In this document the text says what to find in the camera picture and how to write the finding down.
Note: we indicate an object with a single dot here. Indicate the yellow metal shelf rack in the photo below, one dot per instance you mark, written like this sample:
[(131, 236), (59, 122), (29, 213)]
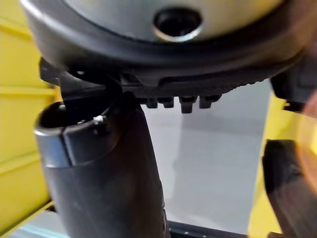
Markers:
[(17, 119)]

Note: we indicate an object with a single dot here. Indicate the dark shelf base rail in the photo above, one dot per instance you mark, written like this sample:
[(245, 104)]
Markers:
[(210, 230)]

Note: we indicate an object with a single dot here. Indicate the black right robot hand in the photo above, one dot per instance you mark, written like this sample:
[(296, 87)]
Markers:
[(104, 188)]

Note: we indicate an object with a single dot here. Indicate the silver wrist cuff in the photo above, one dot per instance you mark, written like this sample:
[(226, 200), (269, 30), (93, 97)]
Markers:
[(119, 15)]

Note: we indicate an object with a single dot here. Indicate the black plastic housing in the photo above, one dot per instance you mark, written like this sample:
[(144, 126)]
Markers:
[(289, 84), (287, 178)]

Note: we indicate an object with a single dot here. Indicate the yellow shelf post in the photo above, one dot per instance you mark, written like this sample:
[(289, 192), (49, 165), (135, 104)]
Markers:
[(277, 124)]

